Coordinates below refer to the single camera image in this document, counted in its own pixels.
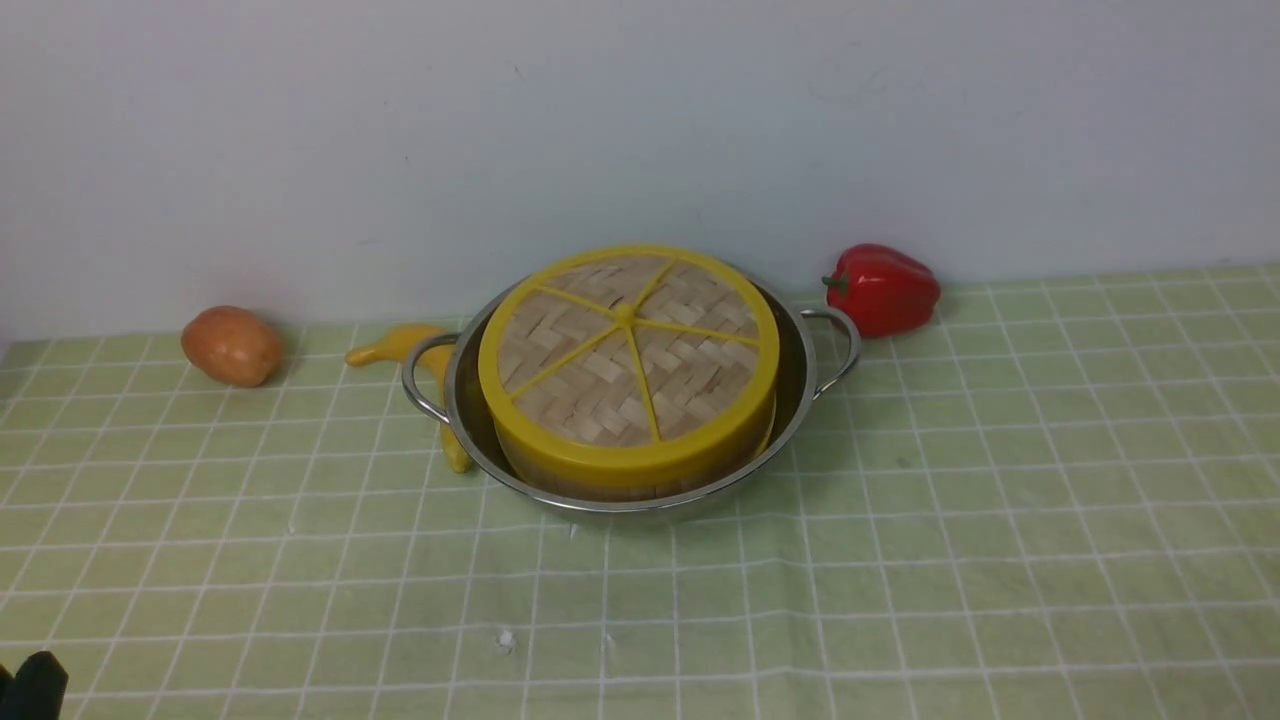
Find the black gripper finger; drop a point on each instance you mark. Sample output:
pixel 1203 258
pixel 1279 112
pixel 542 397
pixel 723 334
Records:
pixel 37 689
pixel 6 683

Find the bamboo steamer basket yellow rim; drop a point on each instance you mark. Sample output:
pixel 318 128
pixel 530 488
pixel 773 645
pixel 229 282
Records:
pixel 645 481

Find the woven bamboo steamer lid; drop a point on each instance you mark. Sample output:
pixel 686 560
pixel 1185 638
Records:
pixel 640 353

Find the stainless steel pot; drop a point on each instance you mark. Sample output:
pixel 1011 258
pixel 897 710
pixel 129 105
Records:
pixel 465 413

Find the brown potato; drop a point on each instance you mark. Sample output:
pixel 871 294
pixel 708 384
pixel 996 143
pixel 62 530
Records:
pixel 232 346

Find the yellow banana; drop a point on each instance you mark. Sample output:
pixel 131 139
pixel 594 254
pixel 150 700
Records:
pixel 393 347

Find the red bell pepper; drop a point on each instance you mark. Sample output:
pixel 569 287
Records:
pixel 883 291

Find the green checkered tablecloth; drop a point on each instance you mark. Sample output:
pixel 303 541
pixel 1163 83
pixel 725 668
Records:
pixel 1058 502

